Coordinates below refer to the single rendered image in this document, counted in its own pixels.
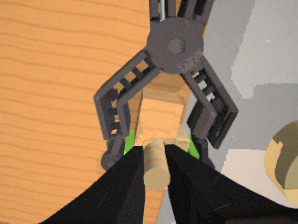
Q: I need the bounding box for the light wooden board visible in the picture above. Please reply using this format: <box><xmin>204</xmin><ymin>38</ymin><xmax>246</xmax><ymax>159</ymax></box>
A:
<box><xmin>0</xmin><ymin>0</ymin><xmax>150</xmax><ymax>224</ymax></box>

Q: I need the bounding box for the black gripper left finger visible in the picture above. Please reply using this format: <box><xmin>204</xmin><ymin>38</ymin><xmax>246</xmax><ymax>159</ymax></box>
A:
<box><xmin>38</xmin><ymin>146</ymin><xmax>145</xmax><ymax>224</ymax></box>

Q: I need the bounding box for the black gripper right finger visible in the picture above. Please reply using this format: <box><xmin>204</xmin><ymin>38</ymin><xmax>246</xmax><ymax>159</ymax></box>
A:
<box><xmin>165</xmin><ymin>144</ymin><xmax>298</xmax><ymax>224</ymax></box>

